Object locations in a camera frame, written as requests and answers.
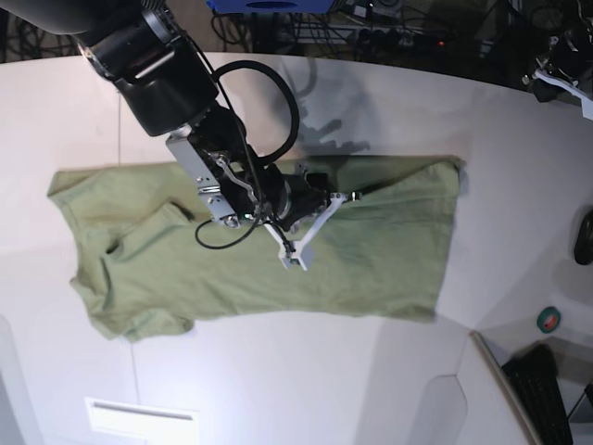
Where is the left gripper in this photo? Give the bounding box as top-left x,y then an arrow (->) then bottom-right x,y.
532,41 -> 588,103

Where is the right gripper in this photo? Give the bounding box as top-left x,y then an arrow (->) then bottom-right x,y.
263,164 -> 330,232

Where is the green t-shirt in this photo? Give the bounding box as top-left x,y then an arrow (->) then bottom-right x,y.
47,156 -> 462,342

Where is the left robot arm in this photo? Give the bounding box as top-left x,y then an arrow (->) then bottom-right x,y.
529,1 -> 592,103

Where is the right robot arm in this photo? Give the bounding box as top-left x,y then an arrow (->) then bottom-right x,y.
11,1 -> 330,231

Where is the black computer mouse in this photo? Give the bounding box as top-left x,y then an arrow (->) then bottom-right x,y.
574,211 -> 593,265

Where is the black power strip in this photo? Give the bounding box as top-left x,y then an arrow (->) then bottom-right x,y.
357,28 -> 447,50

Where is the blue box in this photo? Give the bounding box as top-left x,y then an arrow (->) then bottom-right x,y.
207,0 -> 344,14

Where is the green tape roll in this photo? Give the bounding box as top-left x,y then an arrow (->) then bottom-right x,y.
536,306 -> 561,335

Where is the black keyboard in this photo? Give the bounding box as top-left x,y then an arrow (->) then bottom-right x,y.
502,343 -> 574,445

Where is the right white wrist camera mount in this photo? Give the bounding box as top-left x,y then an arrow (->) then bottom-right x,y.
263,191 -> 362,272

